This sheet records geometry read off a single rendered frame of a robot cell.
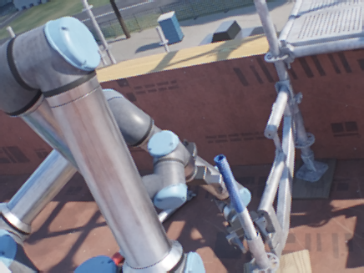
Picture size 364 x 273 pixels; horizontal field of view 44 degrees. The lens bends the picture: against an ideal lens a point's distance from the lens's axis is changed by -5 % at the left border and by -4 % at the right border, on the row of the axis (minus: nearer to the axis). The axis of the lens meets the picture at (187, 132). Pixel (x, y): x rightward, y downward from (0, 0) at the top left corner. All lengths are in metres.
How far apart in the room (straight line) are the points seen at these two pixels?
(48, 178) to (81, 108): 0.73
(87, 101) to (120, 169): 0.16
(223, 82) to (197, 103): 0.23
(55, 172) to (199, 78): 1.17
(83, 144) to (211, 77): 1.63
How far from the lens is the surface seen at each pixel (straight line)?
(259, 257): 1.82
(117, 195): 0.96
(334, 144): 2.55
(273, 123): 1.98
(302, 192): 2.44
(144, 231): 1.01
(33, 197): 1.63
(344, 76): 2.30
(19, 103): 0.99
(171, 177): 1.29
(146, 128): 1.48
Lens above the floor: 1.62
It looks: 29 degrees down
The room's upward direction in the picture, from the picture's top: 24 degrees counter-clockwise
